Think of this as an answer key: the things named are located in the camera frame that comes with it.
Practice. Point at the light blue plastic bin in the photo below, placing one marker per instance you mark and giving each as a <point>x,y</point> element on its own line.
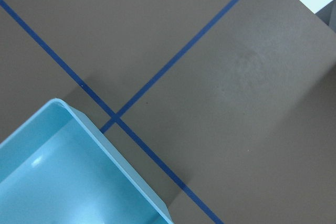
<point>57,167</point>

